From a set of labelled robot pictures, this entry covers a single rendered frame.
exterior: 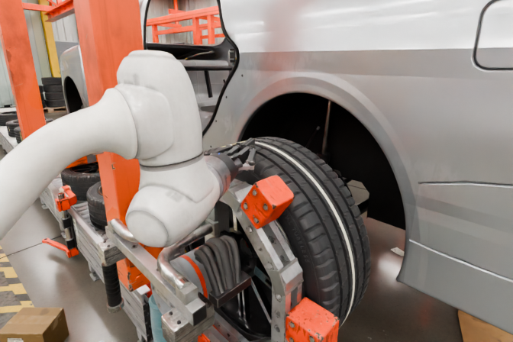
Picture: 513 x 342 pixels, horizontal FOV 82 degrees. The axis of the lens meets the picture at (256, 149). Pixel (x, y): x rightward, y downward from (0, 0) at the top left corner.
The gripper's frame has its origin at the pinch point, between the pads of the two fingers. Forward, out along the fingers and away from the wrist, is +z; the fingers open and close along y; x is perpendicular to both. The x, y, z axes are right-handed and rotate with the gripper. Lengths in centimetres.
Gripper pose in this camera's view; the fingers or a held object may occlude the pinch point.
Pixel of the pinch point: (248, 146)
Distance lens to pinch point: 78.6
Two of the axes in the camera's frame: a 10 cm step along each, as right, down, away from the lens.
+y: 9.4, 1.6, -2.9
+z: 3.3, -2.9, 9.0
